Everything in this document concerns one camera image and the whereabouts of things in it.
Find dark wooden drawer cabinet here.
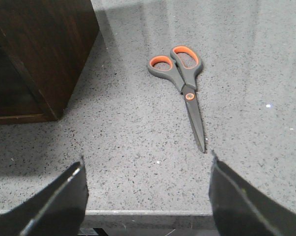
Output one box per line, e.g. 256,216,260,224
0,0,100,125

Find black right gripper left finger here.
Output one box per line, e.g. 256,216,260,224
0,158,88,236

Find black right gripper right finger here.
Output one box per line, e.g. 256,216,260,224
209,152,296,236

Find grey orange handled scissors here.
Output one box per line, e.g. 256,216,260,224
147,45,205,152

